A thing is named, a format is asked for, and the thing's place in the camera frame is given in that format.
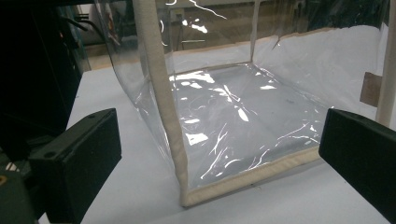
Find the dark equipment stand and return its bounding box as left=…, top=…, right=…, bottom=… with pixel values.
left=0, top=0, right=92, bottom=162

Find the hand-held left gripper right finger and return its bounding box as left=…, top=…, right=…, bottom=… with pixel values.
left=318, top=107, right=396, bottom=224

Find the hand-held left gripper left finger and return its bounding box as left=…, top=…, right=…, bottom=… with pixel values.
left=27, top=107, right=122, bottom=224

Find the clear plastic bag beige trim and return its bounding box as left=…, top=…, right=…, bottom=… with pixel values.
left=94, top=0, right=396, bottom=208

